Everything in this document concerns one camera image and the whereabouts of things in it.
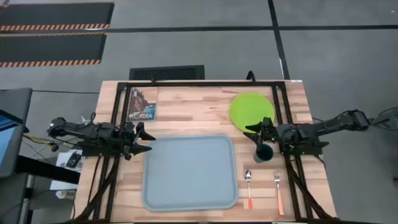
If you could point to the Acadia postcard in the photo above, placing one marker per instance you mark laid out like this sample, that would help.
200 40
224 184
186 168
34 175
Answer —
141 105

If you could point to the grey plastic tray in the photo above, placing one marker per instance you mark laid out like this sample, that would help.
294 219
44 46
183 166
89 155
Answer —
189 174

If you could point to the lime green plate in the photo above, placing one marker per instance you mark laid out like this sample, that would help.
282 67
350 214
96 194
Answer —
248 107

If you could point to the black perforated floor mat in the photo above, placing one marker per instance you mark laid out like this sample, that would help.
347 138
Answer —
166 73

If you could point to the dark green ribbed cup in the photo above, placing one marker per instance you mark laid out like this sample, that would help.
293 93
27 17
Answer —
266 154

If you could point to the black handheld remote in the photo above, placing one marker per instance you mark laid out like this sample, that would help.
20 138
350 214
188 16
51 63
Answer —
74 159

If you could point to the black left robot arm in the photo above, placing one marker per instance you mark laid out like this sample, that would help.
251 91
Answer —
77 129

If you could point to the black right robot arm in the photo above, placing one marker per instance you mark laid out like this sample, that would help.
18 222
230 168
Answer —
326 126

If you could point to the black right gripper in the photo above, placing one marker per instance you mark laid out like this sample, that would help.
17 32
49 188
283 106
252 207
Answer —
270 132

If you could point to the white paper sheet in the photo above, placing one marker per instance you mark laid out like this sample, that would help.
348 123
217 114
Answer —
63 183

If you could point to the black metal table frame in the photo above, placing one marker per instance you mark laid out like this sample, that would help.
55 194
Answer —
202 84

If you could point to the black hazard-striped floor mat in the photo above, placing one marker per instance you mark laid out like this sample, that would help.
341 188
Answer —
56 14
49 48

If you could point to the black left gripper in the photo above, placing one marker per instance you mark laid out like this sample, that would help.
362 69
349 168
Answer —
127 137

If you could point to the blue-screen monitor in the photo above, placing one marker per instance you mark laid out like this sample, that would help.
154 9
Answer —
7 140

